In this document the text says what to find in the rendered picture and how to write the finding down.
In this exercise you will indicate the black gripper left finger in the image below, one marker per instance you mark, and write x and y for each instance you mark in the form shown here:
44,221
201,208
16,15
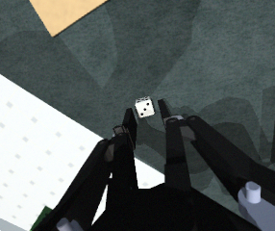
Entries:
78,206

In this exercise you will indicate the white die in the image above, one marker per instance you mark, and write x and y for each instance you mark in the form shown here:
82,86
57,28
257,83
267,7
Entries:
144,106

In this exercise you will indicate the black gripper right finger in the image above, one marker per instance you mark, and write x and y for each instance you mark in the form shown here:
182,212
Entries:
250,184

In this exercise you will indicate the tan square mat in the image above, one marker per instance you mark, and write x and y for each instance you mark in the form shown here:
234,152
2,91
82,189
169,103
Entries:
57,15

